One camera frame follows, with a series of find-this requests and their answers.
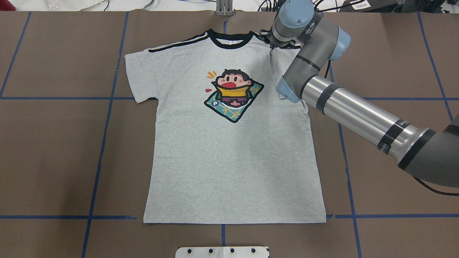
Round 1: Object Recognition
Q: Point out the grey cartoon print t-shirt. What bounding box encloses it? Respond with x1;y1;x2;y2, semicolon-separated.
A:
125;29;326;224

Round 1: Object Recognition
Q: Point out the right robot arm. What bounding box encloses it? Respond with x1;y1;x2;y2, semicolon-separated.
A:
267;0;459;188

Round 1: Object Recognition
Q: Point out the black labelled box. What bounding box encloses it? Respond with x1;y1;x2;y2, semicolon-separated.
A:
338;0;404;13

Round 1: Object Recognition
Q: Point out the clear plastic bag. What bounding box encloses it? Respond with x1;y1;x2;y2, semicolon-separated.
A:
44;0;108;11

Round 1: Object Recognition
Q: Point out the grey aluminium frame post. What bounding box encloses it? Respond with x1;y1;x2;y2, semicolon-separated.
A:
215;0;234;16

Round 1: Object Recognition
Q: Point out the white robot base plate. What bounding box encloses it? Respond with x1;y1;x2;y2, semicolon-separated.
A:
175;246;270;258

